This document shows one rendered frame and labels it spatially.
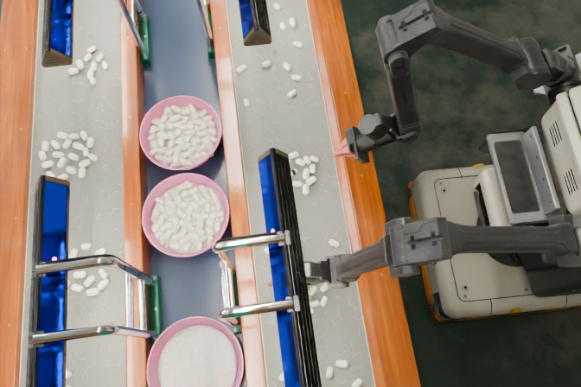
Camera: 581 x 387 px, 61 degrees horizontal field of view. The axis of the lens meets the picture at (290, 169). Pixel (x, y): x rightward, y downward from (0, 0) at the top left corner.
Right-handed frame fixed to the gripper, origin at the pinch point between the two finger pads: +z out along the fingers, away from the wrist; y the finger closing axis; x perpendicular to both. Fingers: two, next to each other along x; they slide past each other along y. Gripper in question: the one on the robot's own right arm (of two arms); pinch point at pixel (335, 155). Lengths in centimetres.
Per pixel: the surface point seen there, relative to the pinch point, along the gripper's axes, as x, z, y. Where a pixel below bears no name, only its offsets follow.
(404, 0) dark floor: 109, 4, -121
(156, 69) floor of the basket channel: -23, 55, -49
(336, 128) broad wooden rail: 9.7, 3.7, -13.2
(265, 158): -31.5, 1.3, 8.0
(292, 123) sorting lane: 2.1, 15.8, -17.6
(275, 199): -32.0, -0.5, 19.5
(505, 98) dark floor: 134, -25, -54
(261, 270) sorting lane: -8.0, 27.9, 29.8
